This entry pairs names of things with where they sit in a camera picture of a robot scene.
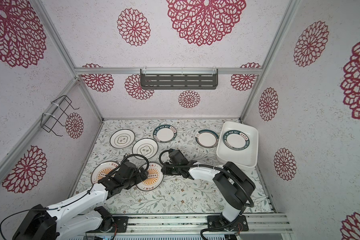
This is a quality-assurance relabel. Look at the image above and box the orange sunburst plate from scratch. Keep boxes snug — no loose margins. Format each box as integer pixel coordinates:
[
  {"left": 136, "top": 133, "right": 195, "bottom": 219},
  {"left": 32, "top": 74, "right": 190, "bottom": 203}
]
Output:
[
  {"left": 91, "top": 161, "right": 119, "bottom": 184},
  {"left": 136, "top": 162, "right": 164, "bottom": 192}
]

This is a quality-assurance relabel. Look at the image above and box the large green Hao Shi plate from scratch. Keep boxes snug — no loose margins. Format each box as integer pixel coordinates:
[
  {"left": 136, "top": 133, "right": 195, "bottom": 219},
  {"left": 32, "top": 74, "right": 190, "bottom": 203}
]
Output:
[{"left": 223, "top": 130, "right": 250, "bottom": 151}]

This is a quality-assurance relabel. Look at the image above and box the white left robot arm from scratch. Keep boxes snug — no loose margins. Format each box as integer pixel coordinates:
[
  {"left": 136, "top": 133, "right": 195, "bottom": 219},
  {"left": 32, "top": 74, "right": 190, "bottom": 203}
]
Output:
[{"left": 13, "top": 160, "right": 149, "bottom": 240}]

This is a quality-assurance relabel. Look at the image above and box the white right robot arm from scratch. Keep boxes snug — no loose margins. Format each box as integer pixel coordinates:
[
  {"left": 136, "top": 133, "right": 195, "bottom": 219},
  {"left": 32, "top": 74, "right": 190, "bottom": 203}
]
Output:
[{"left": 159, "top": 149, "right": 256, "bottom": 223}]

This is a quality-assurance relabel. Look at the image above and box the white plastic bin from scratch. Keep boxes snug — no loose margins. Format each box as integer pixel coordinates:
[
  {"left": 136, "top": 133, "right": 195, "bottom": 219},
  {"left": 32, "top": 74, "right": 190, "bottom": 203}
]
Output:
[{"left": 216, "top": 121, "right": 259, "bottom": 171}]

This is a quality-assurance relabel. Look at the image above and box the small green Hao Shi plate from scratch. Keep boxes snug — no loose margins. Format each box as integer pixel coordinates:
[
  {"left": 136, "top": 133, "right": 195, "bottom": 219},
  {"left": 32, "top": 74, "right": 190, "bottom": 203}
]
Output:
[{"left": 153, "top": 125, "right": 177, "bottom": 143}]

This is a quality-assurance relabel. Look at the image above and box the white plate flower emblem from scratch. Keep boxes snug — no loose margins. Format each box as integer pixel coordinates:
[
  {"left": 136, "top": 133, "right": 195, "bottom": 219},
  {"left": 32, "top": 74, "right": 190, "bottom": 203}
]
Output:
[{"left": 132, "top": 138, "right": 159, "bottom": 159}]

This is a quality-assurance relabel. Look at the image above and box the white plate thin green rim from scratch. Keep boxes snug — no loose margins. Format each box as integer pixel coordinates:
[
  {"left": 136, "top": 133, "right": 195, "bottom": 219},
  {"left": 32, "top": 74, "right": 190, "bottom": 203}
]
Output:
[{"left": 110, "top": 129, "right": 135, "bottom": 149}]

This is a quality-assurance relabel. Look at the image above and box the right black corrugated cable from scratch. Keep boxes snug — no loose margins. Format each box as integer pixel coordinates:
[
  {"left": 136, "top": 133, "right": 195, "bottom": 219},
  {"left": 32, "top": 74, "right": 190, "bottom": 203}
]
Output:
[{"left": 158, "top": 149, "right": 255, "bottom": 240}]

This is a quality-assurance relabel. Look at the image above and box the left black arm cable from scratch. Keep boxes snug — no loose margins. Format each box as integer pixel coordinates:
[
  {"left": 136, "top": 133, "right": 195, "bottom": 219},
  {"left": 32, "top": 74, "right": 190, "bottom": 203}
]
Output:
[{"left": 0, "top": 153, "right": 151, "bottom": 240}]

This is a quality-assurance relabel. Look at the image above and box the green red ring plate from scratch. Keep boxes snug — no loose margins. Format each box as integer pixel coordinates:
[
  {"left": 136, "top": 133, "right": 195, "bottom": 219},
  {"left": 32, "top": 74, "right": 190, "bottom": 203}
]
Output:
[{"left": 195, "top": 129, "right": 219, "bottom": 148}]

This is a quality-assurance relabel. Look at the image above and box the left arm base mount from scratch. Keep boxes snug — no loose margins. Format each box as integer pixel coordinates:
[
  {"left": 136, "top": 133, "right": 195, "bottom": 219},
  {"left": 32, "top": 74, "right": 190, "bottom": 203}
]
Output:
[{"left": 94, "top": 207, "right": 129, "bottom": 233}]

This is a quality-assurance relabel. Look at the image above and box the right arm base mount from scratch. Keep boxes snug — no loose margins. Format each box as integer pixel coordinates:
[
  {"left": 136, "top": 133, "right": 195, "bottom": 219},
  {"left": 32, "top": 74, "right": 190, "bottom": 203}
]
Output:
[{"left": 207, "top": 215, "right": 249, "bottom": 232}]

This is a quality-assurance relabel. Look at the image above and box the dark metal wall shelf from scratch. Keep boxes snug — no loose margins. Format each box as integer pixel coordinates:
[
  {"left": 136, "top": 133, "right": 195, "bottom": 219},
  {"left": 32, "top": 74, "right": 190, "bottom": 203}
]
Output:
[{"left": 140, "top": 69, "right": 219, "bottom": 90}]

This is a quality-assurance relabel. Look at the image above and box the black wire wall rack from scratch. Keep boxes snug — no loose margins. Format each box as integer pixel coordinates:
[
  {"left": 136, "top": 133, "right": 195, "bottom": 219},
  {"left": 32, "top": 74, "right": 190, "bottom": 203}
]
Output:
[{"left": 40, "top": 95, "right": 79, "bottom": 137}]

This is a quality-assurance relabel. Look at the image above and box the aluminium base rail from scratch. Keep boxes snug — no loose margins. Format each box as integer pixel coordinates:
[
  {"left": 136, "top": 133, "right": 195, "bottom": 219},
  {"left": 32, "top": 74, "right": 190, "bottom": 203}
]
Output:
[{"left": 41, "top": 212, "right": 294, "bottom": 238}]

